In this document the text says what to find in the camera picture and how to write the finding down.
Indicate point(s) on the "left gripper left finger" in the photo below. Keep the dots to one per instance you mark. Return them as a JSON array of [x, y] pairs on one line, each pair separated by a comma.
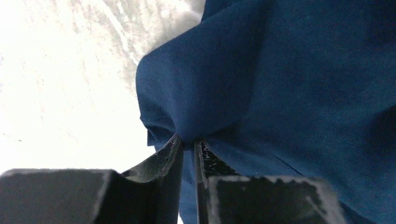
[[148, 193]]

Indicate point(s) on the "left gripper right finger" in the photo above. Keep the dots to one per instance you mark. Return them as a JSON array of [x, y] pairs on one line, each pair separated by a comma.
[[227, 197]]

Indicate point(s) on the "navy blue t-shirt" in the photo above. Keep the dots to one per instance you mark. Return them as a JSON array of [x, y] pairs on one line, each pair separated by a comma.
[[283, 87]]

